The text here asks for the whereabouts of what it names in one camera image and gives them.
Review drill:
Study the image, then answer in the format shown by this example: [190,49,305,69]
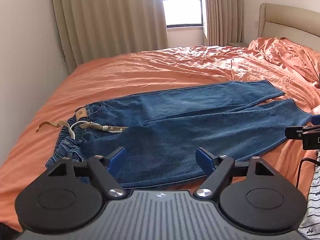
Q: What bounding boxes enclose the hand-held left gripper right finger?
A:
[194,147,274,200]

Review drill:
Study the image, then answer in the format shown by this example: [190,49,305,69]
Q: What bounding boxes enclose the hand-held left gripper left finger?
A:
[47,147,126,198]

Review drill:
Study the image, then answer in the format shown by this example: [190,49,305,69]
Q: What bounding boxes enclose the blue denim pants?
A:
[45,79,313,190]

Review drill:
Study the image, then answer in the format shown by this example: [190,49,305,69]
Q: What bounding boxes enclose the person's grey patterned clothing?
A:
[298,151,320,236]

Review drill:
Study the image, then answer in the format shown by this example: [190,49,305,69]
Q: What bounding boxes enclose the beige fabric belt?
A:
[37,121,128,138]

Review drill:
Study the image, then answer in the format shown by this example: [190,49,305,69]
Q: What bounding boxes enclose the orange bed sheet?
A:
[0,37,320,233]

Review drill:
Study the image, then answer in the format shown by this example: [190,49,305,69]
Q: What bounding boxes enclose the beige padded headboard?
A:
[257,3,320,49]

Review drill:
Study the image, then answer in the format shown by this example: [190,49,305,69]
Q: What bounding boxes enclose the beige nightstand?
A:
[226,41,250,48]

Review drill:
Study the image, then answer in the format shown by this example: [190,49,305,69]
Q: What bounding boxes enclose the narrow beige curtain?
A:
[202,0,243,47]

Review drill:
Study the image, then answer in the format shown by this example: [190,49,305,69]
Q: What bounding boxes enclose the wide beige curtain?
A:
[50,0,168,75]

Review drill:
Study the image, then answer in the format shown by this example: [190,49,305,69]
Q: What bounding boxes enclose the window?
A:
[160,0,206,29]

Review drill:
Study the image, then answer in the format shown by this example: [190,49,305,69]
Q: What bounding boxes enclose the black cable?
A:
[296,157,320,188]

